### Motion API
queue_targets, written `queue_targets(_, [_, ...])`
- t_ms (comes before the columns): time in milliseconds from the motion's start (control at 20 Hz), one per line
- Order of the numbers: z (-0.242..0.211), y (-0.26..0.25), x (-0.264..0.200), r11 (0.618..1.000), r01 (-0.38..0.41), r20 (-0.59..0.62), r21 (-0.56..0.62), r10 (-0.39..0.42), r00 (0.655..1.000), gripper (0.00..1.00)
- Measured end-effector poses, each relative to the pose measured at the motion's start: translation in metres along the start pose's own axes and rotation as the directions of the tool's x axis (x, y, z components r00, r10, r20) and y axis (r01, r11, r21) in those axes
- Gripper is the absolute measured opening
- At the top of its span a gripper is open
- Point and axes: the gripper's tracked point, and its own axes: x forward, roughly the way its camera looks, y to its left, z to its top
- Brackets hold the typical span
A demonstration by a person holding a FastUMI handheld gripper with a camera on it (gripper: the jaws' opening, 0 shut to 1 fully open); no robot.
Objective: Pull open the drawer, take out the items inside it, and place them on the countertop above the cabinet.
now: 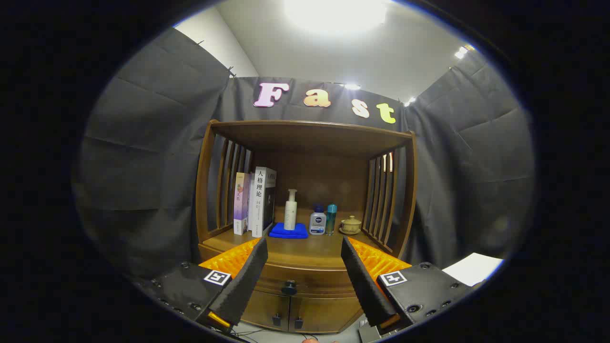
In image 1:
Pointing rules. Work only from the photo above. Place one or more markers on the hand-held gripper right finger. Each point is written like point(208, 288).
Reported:
point(364, 281)

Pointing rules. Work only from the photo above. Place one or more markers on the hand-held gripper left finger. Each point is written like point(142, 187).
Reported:
point(245, 281)

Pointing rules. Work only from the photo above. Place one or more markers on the black drawer knob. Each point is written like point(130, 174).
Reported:
point(289, 287)

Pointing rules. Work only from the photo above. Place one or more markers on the brown wooden drawer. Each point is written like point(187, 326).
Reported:
point(314, 277)

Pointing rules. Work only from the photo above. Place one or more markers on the wooden cabinet door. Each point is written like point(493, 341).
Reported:
point(262, 307)
point(324, 317)

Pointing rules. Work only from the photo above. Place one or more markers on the wooden countertop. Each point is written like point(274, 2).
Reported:
point(314, 245)

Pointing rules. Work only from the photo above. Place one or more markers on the brown wooden cabinet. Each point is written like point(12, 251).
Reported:
point(310, 138)

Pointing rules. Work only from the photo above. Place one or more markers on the beige lidded teacup with saucer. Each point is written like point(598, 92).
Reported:
point(351, 225)

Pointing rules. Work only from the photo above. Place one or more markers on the folded blue cloth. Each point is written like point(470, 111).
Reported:
point(286, 233)

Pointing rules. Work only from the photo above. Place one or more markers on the slim teal bottle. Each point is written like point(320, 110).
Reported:
point(331, 219)

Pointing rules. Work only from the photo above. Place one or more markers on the white bottle with blue pump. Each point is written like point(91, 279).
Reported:
point(317, 223)

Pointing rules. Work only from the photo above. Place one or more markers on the purple book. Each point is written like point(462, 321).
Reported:
point(241, 205)

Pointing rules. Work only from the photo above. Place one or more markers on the thick white book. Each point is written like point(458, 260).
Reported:
point(259, 205)

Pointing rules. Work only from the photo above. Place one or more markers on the tall white pump bottle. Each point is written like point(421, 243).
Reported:
point(290, 214)

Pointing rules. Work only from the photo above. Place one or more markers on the white flat panel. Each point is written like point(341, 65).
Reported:
point(472, 269)

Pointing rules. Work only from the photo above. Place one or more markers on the black backdrop cloth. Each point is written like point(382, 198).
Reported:
point(143, 166)

